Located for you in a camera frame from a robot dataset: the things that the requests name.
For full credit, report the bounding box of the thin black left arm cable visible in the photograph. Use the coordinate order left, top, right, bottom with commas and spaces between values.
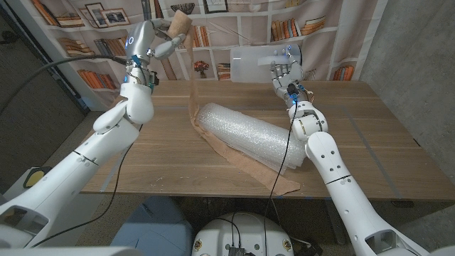
31, 123, 144, 248

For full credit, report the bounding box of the translucent pitcher with navy lid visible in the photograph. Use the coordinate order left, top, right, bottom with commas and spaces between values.
230, 44, 303, 85

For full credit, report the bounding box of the black torso cable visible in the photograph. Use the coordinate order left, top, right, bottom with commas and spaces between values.
209, 212, 242, 250

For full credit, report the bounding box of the printed bookshelf backdrop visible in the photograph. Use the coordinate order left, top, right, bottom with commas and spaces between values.
6, 0, 388, 107

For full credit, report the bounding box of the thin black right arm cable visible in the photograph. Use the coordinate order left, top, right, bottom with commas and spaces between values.
262, 102, 299, 256

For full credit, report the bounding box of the tan adhesive wrap strip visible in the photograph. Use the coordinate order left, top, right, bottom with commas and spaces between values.
166, 9, 301, 196

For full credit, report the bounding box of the yellow and black pad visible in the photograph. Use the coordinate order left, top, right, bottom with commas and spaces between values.
23, 166, 53, 189

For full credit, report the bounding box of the clear bubble wrap roll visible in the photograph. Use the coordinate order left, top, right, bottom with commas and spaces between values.
195, 102, 307, 175

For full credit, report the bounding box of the grey metal table leg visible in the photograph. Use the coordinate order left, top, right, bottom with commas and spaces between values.
325, 198, 346, 245

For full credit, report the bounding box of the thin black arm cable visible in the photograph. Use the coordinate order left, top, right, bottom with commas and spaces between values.
31, 123, 144, 248
262, 102, 299, 256

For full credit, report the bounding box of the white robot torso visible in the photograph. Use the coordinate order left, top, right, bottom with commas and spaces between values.
191, 212, 295, 256

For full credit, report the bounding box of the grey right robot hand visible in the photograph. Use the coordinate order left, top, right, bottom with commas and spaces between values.
269, 45, 316, 107

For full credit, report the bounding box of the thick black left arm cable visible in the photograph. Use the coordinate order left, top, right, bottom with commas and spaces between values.
0, 55, 128, 114

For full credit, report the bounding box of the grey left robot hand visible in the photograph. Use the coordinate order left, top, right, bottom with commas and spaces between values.
124, 18, 188, 94

